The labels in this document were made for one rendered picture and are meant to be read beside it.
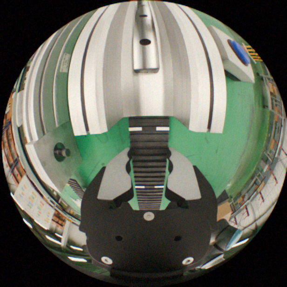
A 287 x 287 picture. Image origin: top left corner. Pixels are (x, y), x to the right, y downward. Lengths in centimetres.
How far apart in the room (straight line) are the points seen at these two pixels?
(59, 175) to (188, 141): 22
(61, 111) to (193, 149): 23
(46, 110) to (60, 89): 4
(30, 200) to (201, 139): 321
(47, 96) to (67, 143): 9
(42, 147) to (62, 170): 6
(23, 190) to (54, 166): 288
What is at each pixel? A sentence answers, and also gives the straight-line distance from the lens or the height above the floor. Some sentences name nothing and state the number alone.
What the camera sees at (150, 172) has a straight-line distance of 15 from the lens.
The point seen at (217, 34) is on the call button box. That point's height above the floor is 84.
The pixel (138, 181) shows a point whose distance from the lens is 16.
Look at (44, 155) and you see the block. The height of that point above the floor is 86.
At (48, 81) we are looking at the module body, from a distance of 17.
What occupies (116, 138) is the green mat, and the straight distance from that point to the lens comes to 15.
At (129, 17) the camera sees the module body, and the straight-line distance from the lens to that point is 16.
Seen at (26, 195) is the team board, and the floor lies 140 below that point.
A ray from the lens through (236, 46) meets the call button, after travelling 16.
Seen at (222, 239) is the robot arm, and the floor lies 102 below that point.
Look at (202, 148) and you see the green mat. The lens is 18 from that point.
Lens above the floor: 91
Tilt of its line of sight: 62 degrees down
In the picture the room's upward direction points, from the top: 176 degrees counter-clockwise
